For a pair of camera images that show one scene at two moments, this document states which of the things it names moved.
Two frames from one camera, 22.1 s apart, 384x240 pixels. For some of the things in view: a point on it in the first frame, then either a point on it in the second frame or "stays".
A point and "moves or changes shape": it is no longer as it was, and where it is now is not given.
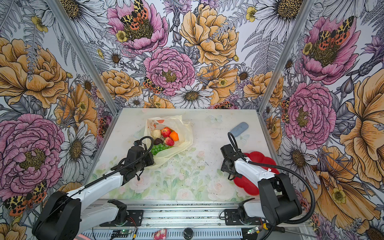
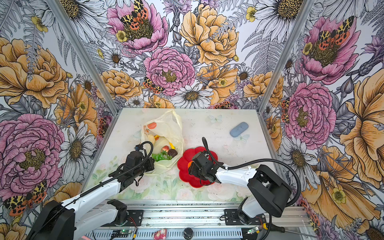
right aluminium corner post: x=287 y=55 stays
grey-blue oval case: x=239 y=129 stays
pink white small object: x=160 y=235 stays
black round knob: x=188 y=233 stays
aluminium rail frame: x=179 y=219 stays
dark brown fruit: x=158 y=141 to x=172 y=152
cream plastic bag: x=177 y=123 moves or changes shape
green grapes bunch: x=155 y=148 to x=163 y=155
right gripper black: x=224 y=168 to x=192 y=171
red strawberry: x=169 y=141 to x=165 y=148
